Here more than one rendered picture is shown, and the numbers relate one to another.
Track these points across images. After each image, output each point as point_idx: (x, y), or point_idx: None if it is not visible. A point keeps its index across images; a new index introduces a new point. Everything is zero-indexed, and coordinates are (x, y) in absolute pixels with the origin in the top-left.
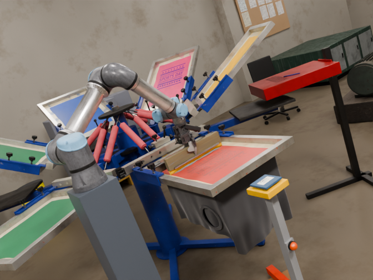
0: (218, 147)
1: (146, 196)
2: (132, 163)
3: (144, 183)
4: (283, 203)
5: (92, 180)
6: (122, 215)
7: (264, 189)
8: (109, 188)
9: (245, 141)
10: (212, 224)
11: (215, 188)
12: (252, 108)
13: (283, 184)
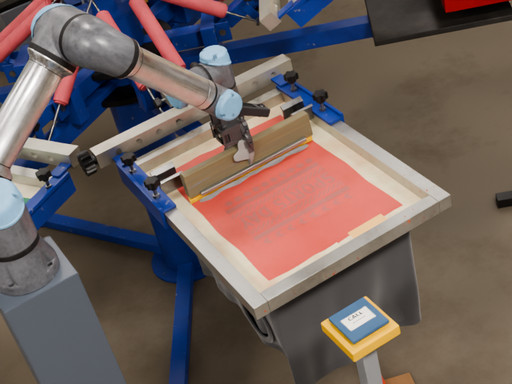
0: (305, 145)
1: None
2: (114, 144)
3: None
4: (406, 298)
5: (30, 278)
6: (83, 334)
7: (350, 340)
8: (61, 292)
9: (360, 153)
10: (257, 324)
11: (265, 304)
12: (414, 7)
13: (388, 335)
